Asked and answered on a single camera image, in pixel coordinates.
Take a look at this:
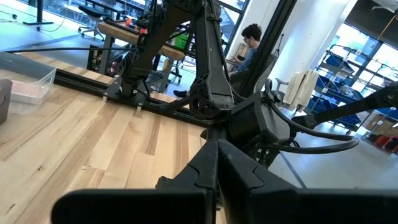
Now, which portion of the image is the wooden background table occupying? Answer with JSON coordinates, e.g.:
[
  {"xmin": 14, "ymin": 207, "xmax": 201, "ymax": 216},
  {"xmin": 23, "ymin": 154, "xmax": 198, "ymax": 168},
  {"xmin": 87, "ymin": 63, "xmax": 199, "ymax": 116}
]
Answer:
[{"xmin": 98, "ymin": 21, "xmax": 187, "ymax": 94}]

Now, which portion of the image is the black office chair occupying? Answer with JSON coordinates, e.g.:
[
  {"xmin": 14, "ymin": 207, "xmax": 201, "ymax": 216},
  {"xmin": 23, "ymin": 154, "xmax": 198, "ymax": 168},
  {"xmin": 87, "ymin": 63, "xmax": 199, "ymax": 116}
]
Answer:
[{"xmin": 77, "ymin": 4, "xmax": 107, "ymax": 42}]

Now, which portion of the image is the dark grey plastic bin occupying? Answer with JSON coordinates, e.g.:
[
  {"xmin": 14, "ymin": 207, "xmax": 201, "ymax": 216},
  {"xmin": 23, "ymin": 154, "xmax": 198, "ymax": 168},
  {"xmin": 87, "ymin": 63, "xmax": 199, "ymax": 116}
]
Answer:
[{"xmin": 0, "ymin": 78, "xmax": 14, "ymax": 126}]

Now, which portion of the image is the black gantry post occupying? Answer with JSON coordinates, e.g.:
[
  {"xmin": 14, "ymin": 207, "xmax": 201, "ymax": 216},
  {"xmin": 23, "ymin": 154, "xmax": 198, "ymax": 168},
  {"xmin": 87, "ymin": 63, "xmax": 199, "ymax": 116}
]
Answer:
[{"xmin": 241, "ymin": 0, "xmax": 299, "ymax": 98}]

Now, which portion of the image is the black angled metal bar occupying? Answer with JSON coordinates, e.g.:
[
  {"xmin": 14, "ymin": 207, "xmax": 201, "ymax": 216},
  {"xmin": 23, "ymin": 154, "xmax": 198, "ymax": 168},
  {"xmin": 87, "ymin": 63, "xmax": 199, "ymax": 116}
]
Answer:
[{"xmin": 291, "ymin": 85, "xmax": 398, "ymax": 131}]

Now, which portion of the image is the person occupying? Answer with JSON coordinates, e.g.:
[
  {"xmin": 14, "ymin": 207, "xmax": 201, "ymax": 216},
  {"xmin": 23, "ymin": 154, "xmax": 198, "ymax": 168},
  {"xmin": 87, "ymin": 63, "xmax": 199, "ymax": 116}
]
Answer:
[{"xmin": 172, "ymin": 23, "xmax": 264, "ymax": 99}]

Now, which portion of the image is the shelf with blue bins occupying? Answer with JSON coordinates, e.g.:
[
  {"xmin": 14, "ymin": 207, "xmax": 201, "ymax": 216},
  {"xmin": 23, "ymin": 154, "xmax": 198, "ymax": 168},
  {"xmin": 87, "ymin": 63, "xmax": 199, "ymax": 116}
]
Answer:
[{"xmin": 307, "ymin": 43, "xmax": 398, "ymax": 133}]

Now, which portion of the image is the brown cardboard box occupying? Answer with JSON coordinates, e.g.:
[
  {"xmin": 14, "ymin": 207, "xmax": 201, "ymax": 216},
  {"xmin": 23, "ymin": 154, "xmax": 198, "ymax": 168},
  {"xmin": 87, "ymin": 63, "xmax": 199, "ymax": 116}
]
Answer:
[{"xmin": 365, "ymin": 113, "xmax": 398, "ymax": 138}]

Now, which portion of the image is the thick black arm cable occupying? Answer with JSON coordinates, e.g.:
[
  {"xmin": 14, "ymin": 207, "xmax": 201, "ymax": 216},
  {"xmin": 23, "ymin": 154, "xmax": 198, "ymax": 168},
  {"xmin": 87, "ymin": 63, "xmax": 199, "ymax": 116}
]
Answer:
[{"xmin": 263, "ymin": 79, "xmax": 361, "ymax": 156}]

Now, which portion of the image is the light wooden panel stack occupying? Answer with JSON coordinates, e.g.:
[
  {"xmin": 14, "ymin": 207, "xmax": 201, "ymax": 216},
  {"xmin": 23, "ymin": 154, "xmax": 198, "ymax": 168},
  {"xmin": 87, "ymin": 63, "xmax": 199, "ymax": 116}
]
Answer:
[{"xmin": 284, "ymin": 69, "xmax": 320, "ymax": 112}]

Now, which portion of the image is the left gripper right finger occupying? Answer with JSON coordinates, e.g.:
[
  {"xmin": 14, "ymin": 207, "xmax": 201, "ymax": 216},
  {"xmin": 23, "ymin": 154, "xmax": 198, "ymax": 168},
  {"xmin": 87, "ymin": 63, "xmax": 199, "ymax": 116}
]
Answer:
[{"xmin": 218, "ymin": 139, "xmax": 308, "ymax": 224}]

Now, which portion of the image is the red plastic crate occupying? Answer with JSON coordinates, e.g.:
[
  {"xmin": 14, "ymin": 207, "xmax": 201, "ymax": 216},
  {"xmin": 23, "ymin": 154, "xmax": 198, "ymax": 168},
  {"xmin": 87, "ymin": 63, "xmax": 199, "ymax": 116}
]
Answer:
[{"xmin": 373, "ymin": 134, "xmax": 398, "ymax": 154}]

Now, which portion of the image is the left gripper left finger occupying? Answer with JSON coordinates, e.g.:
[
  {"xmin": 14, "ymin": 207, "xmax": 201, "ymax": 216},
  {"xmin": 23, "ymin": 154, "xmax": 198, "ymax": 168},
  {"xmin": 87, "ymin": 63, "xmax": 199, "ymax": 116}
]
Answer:
[{"xmin": 156, "ymin": 139, "xmax": 220, "ymax": 192}]

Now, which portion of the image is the green box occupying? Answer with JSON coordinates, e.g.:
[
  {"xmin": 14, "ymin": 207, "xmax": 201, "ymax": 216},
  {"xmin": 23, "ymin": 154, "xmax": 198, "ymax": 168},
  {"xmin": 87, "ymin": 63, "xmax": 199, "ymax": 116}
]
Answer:
[{"xmin": 174, "ymin": 32, "xmax": 191, "ymax": 50}]

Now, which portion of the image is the clear plastic bin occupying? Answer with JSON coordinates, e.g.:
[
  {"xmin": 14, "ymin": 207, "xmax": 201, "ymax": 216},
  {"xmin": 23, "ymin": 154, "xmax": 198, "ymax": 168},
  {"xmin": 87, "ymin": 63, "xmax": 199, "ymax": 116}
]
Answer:
[{"xmin": 0, "ymin": 51, "xmax": 57, "ymax": 116}]

